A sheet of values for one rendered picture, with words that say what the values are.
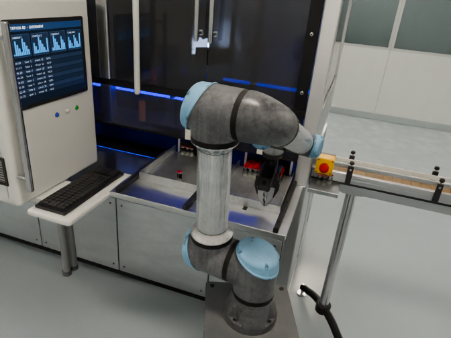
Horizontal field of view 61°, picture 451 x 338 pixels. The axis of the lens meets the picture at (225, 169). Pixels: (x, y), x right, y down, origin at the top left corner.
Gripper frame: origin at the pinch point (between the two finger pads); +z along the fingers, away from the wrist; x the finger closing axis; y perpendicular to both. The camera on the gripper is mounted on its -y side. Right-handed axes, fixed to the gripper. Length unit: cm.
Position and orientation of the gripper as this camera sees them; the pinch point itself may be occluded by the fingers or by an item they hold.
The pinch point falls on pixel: (264, 204)
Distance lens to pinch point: 143.5
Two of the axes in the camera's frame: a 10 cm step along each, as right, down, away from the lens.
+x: -9.4, -2.0, 2.6
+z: -0.8, 9.0, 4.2
